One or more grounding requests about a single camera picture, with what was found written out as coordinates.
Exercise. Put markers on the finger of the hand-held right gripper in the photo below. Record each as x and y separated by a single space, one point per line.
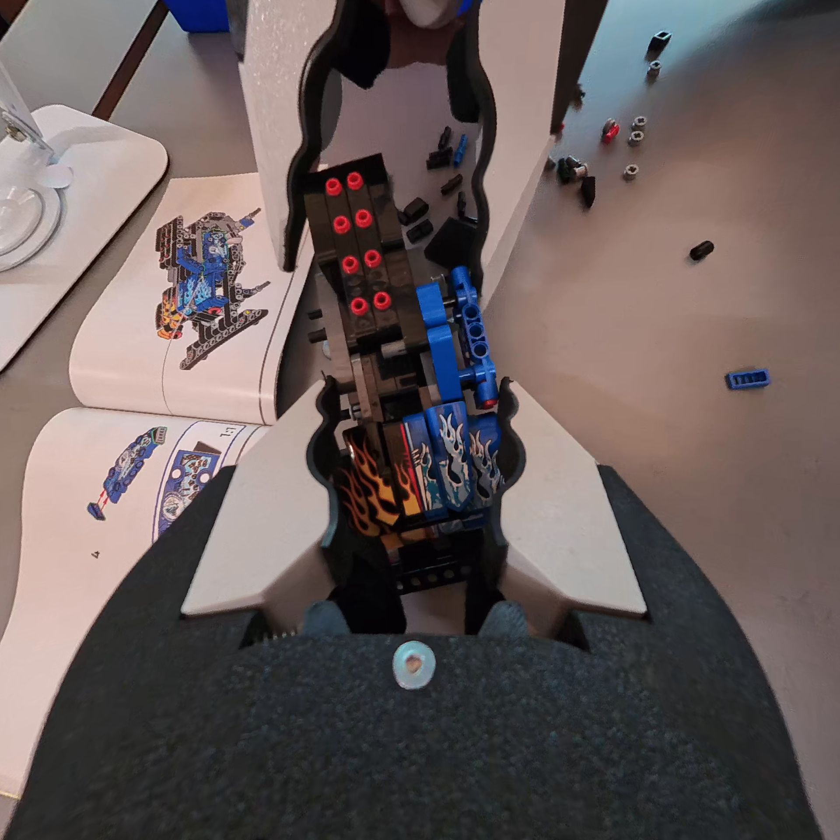
525 79
272 98

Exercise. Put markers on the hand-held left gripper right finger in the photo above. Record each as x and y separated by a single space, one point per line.
571 525

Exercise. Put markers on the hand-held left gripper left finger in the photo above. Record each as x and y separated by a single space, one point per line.
256 525

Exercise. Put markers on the lego truck model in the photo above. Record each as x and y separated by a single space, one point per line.
374 315

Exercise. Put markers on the scattered small lego pieces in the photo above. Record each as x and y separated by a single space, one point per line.
577 170

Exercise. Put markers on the black flat lego panel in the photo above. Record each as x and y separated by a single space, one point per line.
449 241

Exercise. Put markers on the lego instruction booklet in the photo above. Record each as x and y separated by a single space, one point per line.
197 328

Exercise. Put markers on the small blue lego grille tile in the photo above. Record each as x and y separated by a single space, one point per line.
748 379

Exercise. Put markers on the person's right hand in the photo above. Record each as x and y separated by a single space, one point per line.
420 51

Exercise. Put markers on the blue storage bin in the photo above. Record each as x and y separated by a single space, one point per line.
197 13

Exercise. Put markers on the white monitor stand base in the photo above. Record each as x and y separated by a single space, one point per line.
98 197

